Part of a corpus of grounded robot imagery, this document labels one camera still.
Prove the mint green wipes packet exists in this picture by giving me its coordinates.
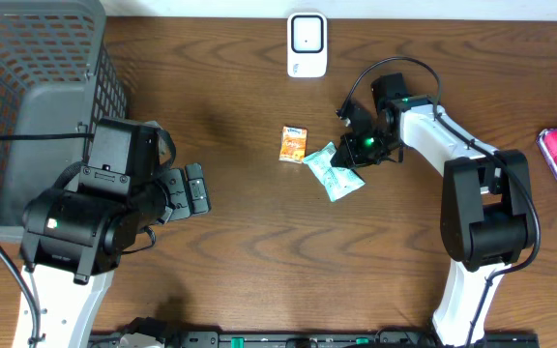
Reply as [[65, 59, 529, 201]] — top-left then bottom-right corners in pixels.
[[303, 142, 365, 202]]

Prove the orange white Kleenex tissue pack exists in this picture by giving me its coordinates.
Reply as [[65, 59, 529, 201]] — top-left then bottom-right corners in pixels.
[[278, 126, 308, 163]]

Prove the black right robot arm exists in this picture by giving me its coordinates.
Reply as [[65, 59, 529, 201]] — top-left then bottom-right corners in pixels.
[[331, 73, 542, 347]]

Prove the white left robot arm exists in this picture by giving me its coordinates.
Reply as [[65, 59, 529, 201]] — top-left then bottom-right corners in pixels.
[[14, 118, 211, 347]]

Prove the white barcode scanner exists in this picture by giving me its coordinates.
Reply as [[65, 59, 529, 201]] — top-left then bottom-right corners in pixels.
[[287, 13, 328, 78]]

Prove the dark grey plastic basket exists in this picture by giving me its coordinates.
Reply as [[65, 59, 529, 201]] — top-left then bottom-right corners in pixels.
[[0, 0, 128, 244]]

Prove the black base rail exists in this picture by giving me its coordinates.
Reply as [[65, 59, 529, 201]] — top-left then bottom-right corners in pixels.
[[87, 330, 541, 348]]

